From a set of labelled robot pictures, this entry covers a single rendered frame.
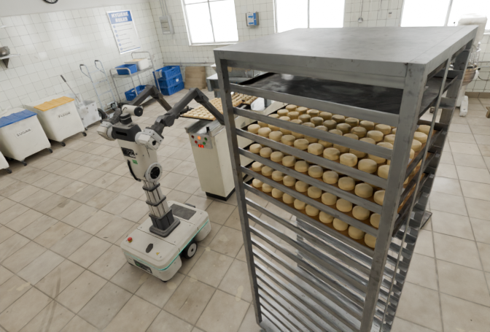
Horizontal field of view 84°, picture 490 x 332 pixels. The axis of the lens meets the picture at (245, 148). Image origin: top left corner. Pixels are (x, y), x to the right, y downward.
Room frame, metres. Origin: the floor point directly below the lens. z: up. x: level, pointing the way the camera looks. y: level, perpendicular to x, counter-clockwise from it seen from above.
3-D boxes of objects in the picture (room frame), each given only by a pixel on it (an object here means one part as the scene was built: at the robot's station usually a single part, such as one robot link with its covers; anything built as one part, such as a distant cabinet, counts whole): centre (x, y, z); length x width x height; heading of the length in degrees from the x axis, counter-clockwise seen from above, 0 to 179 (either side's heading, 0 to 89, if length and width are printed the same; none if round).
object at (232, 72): (3.14, -0.04, 1.25); 0.56 x 0.29 x 0.14; 58
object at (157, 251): (1.82, 0.79, 0.24); 0.68 x 0.53 x 0.41; 148
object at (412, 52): (0.89, -0.32, 0.93); 0.64 x 0.51 x 1.78; 41
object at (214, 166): (2.71, 0.23, 0.45); 0.70 x 0.34 x 0.90; 148
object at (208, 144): (2.40, 0.42, 0.77); 0.24 x 0.04 x 0.14; 58
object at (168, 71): (7.04, 1.73, 0.50); 0.60 x 0.40 x 0.20; 152
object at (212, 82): (3.14, -0.04, 1.01); 0.72 x 0.33 x 0.34; 58
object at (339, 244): (1.02, -0.47, 0.69); 0.64 x 0.03 x 0.03; 41
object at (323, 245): (0.76, -0.18, 1.14); 0.64 x 0.03 x 0.03; 41
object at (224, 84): (0.98, 0.05, 0.97); 0.03 x 0.03 x 1.70; 41
